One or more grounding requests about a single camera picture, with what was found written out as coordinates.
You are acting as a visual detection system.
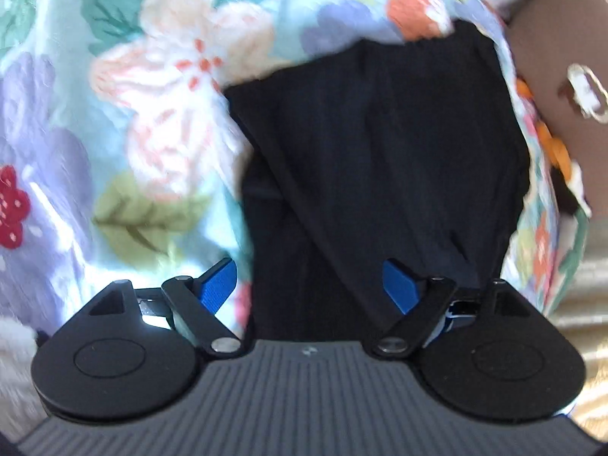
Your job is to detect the black garment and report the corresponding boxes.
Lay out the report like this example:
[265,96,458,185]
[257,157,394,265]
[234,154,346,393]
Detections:
[226,21,530,342]

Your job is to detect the floral quilt bedspread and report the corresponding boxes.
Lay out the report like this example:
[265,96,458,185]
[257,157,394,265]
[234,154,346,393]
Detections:
[0,0,593,338]

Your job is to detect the orange black plush toy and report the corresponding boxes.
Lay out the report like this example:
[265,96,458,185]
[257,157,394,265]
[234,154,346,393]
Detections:
[515,77,592,218]

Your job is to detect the brown cushion with emblem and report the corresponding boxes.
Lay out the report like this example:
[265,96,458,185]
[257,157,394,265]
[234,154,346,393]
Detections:
[507,0,607,217]

